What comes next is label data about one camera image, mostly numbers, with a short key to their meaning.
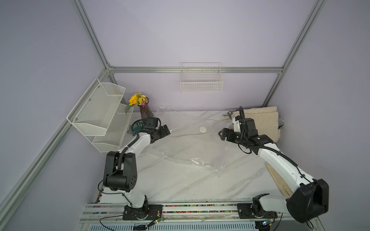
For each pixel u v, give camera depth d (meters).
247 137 0.60
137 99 0.93
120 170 0.46
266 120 0.96
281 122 0.98
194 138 1.03
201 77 0.99
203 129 1.04
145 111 1.03
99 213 0.75
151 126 0.73
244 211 0.73
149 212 0.73
